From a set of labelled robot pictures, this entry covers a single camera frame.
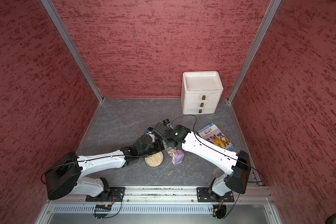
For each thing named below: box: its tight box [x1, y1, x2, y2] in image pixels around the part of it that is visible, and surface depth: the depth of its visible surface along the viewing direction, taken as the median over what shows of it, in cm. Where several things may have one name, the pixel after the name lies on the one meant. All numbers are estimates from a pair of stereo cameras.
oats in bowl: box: [144, 151, 164, 168], surface depth 83 cm
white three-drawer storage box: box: [180, 70, 224, 115], surface depth 102 cm
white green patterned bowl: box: [144, 151, 164, 168], surface depth 83 cm
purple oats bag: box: [166, 148, 185, 165], surface depth 84 cm
